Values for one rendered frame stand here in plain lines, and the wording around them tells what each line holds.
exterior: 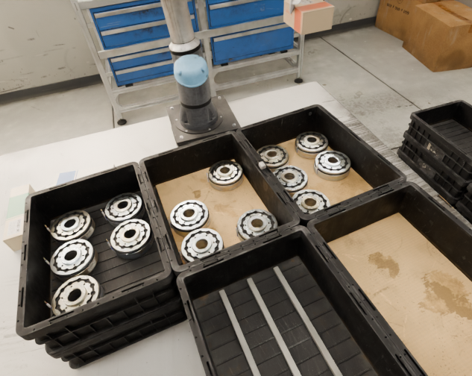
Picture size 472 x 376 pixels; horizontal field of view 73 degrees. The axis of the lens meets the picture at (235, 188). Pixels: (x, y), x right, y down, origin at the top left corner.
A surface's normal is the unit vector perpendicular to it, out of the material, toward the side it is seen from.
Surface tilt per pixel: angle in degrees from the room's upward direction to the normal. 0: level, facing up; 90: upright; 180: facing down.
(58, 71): 90
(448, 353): 0
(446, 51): 90
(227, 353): 0
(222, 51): 90
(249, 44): 90
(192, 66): 10
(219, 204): 0
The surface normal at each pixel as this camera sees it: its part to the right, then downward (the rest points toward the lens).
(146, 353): -0.07, -0.69
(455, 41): 0.10, 0.70
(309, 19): 0.30, 0.67
